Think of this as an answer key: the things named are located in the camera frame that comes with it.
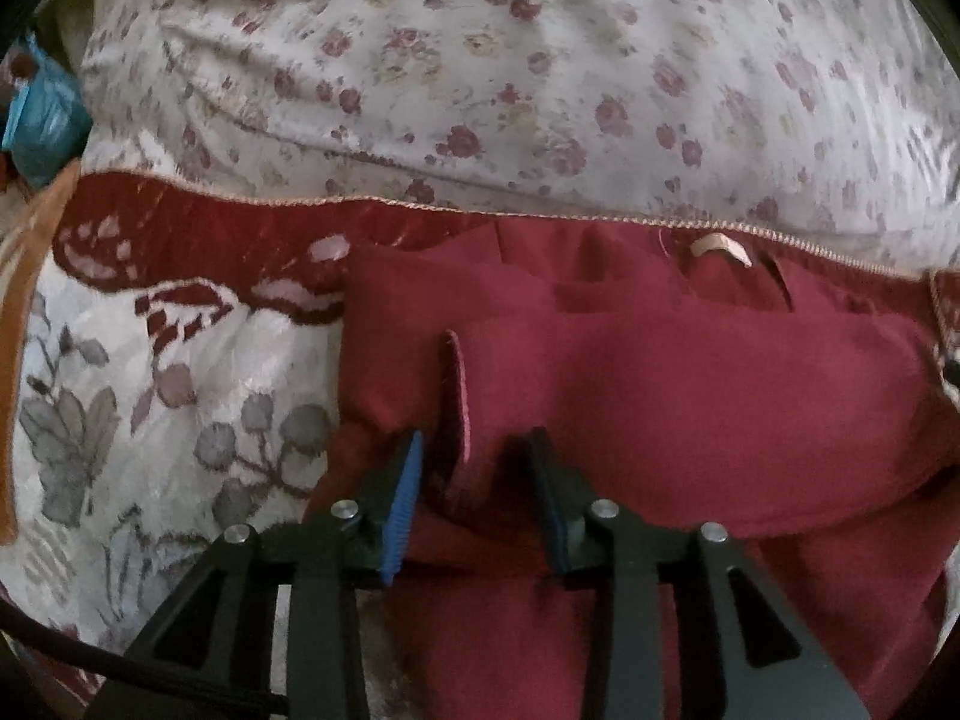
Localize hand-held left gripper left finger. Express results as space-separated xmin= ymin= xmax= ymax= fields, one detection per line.
xmin=82 ymin=431 xmax=425 ymax=720

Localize floral quilt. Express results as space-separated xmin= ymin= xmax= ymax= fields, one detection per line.
xmin=79 ymin=0 xmax=960 ymax=278

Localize thick black cable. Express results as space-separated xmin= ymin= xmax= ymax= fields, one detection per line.
xmin=0 ymin=600 xmax=292 ymax=718

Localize maroon fleece pants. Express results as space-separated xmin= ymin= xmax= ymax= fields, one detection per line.
xmin=304 ymin=221 xmax=960 ymax=720

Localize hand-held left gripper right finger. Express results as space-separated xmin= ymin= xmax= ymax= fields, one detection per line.
xmin=525 ymin=427 xmax=871 ymax=720

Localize plush patterned blanket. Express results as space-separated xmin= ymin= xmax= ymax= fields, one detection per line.
xmin=0 ymin=161 xmax=960 ymax=720

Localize blue plastic bag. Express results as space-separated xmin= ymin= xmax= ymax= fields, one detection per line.
xmin=0 ymin=34 xmax=92 ymax=190

